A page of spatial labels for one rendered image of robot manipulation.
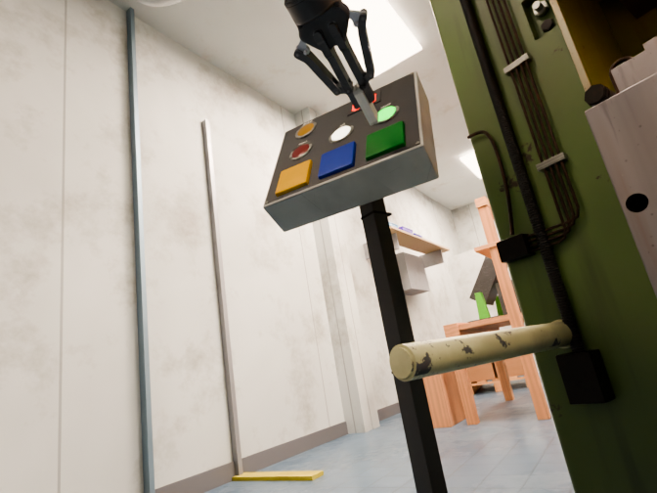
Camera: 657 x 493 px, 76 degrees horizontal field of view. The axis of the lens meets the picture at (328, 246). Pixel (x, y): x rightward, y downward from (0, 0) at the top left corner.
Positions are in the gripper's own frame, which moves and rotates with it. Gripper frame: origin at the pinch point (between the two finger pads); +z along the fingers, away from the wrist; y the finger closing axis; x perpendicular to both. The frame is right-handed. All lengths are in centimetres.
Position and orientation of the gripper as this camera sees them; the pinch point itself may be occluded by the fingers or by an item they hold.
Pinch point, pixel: (366, 104)
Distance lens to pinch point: 76.6
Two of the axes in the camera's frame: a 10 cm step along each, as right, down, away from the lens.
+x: 0.9, -7.3, 6.8
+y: 8.7, -2.7, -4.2
